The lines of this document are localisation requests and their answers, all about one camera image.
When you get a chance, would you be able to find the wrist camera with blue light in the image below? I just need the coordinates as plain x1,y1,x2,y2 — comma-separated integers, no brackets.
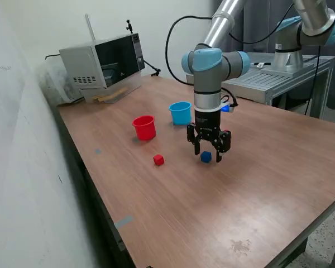
219,96,239,114

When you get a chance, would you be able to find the black hanging cable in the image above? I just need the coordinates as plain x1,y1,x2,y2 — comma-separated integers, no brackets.
304,46,322,116

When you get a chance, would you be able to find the light wooden stick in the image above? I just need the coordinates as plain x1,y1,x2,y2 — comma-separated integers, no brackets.
97,93,121,103
91,86,129,101

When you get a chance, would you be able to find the long tape piece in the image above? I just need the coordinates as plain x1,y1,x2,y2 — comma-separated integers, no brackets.
113,214,135,230

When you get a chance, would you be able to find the blue plastic bin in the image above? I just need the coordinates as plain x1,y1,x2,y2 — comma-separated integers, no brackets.
168,100,193,126

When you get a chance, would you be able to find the silver microwave oven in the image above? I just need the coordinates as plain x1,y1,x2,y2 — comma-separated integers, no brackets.
58,32,146,90

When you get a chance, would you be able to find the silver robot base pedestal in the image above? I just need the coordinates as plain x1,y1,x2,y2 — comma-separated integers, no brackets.
260,51,315,76

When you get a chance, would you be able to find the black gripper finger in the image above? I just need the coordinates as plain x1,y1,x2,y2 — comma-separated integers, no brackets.
211,129,232,164
186,122,204,156

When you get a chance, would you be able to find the clear acrylic stand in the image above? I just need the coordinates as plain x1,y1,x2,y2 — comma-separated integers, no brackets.
78,70,143,105

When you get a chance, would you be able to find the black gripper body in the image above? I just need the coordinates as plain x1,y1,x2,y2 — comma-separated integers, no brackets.
194,109,221,140

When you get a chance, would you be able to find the dark grey curtain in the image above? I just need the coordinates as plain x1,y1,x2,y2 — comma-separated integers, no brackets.
212,0,335,109

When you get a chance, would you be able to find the clear plastic bag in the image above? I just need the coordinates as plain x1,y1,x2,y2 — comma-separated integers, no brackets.
35,57,86,107

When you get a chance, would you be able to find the red plastic bin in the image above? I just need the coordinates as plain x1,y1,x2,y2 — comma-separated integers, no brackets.
131,114,157,141

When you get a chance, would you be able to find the aluminium profile table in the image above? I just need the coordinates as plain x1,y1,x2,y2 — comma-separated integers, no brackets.
185,51,335,120

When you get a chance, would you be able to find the thin white rod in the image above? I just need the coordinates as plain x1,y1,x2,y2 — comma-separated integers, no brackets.
84,13,97,42

